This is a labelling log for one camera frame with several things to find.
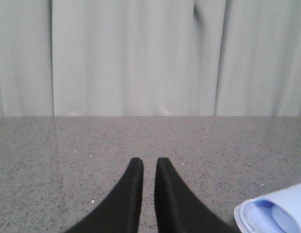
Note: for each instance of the pale grey-green curtain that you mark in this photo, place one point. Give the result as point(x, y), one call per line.
point(150, 58)

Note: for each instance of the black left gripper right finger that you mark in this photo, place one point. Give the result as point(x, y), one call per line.
point(177, 208)

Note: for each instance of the light blue slipper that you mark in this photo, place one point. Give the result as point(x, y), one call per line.
point(276, 212)

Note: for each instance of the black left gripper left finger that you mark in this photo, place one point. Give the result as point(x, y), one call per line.
point(120, 211)

